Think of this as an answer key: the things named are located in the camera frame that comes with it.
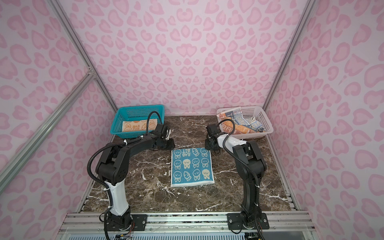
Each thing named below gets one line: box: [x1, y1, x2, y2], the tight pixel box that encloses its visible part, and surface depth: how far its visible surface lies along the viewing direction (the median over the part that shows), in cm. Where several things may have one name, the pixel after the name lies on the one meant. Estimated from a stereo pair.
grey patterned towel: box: [216, 106, 266, 135], surface depth 113 cm
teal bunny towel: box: [170, 147, 215, 187], surface depth 93 cm
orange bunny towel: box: [122, 119, 158, 132], surface depth 112 cm
